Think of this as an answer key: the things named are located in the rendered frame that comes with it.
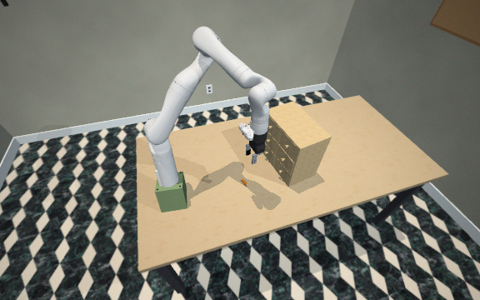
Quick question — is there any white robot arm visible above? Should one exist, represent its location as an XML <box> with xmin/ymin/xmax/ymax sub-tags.
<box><xmin>144</xmin><ymin>27</ymin><xmax>277</xmax><ymax>188</ymax></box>

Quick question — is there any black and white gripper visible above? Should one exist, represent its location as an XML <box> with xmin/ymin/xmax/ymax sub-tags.
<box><xmin>239</xmin><ymin>121</ymin><xmax>268</xmax><ymax>164</ymax></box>

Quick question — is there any small wooden chest of drawers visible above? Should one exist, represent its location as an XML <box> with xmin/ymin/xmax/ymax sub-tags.
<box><xmin>269</xmin><ymin>102</ymin><xmax>332</xmax><ymax>187</ymax></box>

